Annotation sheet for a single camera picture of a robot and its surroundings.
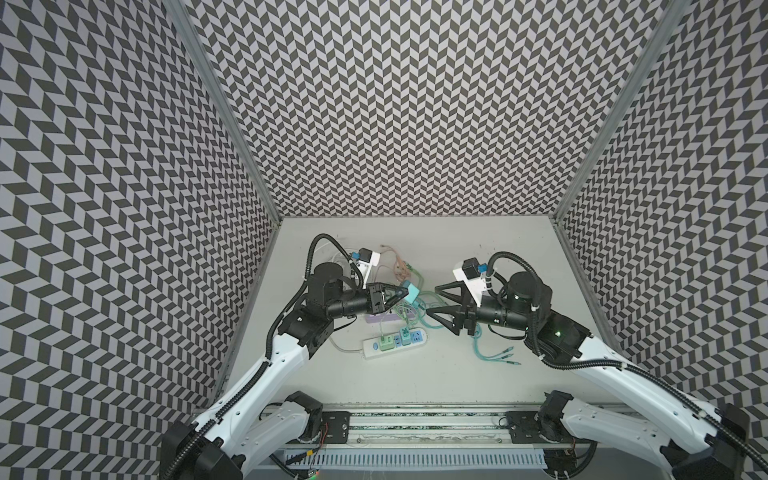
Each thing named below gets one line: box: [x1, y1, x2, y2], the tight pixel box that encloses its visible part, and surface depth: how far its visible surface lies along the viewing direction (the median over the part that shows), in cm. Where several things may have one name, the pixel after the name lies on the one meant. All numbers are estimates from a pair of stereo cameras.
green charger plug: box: [379, 335, 395, 352], surface depth 82 cm
